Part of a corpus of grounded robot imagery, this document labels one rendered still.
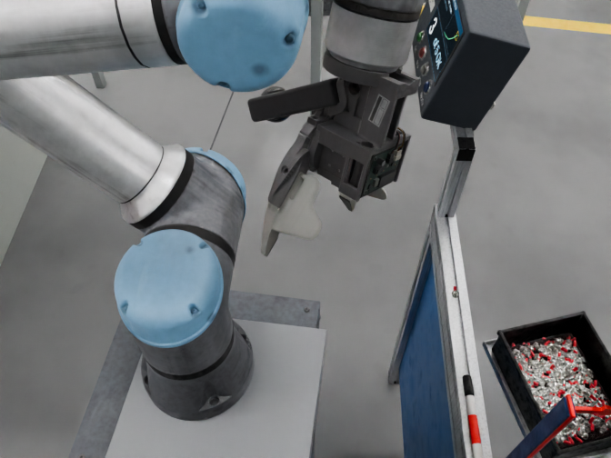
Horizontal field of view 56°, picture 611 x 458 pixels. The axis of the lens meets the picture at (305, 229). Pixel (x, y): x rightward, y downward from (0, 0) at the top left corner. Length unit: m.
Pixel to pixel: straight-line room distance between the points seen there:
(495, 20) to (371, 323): 1.25
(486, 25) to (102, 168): 0.64
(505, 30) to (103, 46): 0.75
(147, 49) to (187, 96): 2.44
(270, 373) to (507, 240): 1.65
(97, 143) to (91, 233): 1.72
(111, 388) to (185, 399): 0.16
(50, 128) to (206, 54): 0.33
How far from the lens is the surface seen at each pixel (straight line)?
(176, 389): 0.76
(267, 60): 0.36
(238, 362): 0.77
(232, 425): 0.80
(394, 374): 1.89
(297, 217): 0.55
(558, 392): 1.11
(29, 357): 2.17
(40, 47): 0.43
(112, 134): 0.68
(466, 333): 1.08
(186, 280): 0.63
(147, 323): 0.63
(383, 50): 0.50
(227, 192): 0.74
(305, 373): 0.82
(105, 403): 0.89
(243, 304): 0.92
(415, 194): 2.40
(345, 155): 0.53
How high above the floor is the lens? 1.79
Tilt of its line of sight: 53 degrees down
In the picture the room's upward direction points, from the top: straight up
